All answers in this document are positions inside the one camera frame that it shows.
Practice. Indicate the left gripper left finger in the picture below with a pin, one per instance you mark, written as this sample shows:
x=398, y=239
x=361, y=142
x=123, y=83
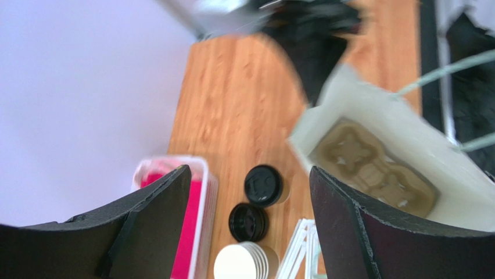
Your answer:
x=136, y=236

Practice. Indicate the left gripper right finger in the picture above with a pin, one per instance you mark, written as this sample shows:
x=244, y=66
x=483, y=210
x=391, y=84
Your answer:
x=361, y=237

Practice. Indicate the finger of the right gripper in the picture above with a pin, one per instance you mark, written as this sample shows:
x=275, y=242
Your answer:
x=312, y=35

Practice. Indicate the single paper cup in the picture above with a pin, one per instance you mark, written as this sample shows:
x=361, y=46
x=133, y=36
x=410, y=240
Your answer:
x=285, y=194

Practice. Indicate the single black lid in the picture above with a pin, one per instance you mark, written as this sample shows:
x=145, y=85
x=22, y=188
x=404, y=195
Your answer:
x=263, y=186

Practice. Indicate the green paper gift bag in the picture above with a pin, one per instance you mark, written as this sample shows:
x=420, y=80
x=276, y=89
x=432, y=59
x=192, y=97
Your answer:
x=466, y=194

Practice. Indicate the white wrapped straw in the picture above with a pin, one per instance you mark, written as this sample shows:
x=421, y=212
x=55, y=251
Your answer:
x=305, y=247
x=312, y=251
x=295, y=252

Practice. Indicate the white plastic basket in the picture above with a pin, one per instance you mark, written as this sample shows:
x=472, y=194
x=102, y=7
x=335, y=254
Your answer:
x=149, y=170

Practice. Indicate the stack of black lids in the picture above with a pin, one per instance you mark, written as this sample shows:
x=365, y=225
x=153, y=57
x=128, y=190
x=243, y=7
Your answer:
x=248, y=223

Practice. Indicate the stack of paper cups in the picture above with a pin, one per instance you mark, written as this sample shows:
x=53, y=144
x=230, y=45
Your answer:
x=246, y=260

